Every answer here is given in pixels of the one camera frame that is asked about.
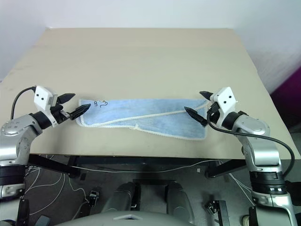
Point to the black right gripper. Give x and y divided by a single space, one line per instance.
212 110

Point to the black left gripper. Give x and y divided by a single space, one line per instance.
60 116

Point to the light blue towel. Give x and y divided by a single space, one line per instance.
164 124

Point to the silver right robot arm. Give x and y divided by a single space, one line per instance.
263 155

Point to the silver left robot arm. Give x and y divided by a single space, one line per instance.
14 141

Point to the purple panel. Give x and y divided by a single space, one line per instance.
290 99

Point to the black floor clamp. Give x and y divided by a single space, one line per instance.
217 209
93 197

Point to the dark rounded shape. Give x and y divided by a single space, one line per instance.
179 200
122 197

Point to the grey robot torso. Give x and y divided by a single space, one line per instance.
105 220

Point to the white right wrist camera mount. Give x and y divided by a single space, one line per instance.
225 97

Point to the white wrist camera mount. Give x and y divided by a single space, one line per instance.
225 97
43 97

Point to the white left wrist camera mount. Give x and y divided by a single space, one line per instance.
43 97

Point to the black table frame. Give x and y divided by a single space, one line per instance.
141 162

